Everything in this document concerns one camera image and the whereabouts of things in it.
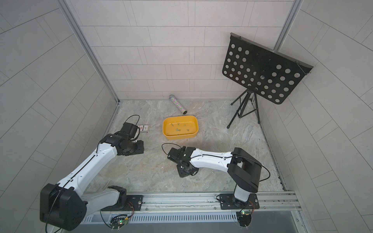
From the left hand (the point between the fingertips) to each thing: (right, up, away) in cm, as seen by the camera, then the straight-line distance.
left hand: (144, 147), depth 82 cm
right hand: (+24, -15, -2) cm, 28 cm away
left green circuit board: (-7, -30, -17) cm, 35 cm away
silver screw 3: (+25, +8, +17) cm, 31 cm away
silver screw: (+17, +8, +17) cm, 25 cm away
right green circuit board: (+52, -30, -14) cm, 62 cm away
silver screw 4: (+22, +11, +20) cm, 32 cm away
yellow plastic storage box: (+19, +9, +19) cm, 29 cm away
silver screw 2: (+13, +11, +20) cm, 26 cm away
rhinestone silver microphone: (+12, +31, +33) cm, 47 cm away
